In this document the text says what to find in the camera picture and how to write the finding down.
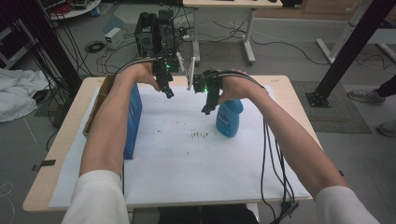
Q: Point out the white-legged wooden desk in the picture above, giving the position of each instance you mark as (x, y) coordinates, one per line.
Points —
(233, 3)

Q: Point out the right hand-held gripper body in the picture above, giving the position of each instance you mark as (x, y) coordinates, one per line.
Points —
(202, 82)

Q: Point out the person's right white sleeve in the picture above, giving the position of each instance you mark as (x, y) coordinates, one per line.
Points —
(345, 208)

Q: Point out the person's left hand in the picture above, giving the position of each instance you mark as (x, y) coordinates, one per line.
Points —
(140, 74)

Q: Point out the person's white sleeve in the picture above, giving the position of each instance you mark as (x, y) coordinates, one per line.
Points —
(345, 208)
(96, 199)

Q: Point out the dark shelf unit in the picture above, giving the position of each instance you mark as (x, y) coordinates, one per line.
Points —
(12, 46)

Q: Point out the white metal stand frame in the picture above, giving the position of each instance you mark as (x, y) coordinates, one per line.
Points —
(337, 46)

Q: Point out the black tape strip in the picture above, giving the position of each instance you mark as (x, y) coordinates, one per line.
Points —
(43, 164)

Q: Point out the person's right hand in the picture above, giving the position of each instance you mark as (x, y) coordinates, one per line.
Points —
(239, 87)

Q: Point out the white table mat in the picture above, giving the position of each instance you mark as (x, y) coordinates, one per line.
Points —
(186, 174)

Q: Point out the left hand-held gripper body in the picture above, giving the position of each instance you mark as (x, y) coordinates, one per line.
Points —
(163, 70)

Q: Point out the black computer tower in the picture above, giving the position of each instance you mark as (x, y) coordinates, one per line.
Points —
(146, 34)

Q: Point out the black metal stand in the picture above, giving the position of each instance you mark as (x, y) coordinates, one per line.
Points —
(46, 37)

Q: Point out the blue cardboard box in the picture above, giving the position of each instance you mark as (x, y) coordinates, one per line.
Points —
(134, 124)

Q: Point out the blue plastic bottle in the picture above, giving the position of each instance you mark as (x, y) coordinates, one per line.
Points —
(229, 124)

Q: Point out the black metal post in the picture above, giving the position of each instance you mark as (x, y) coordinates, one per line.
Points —
(351, 46)

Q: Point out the small white device box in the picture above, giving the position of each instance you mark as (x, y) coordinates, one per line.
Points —
(113, 37)

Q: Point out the white cloth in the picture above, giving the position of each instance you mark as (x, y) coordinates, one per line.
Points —
(15, 90)

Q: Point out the round white table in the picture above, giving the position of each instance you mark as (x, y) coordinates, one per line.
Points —
(77, 12)

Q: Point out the person's dark pants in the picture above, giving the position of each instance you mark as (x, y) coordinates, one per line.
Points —
(208, 216)

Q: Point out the dark floor mat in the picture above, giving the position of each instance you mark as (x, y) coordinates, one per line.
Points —
(336, 121)

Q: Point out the person's left white sleeve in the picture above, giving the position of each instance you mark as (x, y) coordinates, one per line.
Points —
(96, 199)

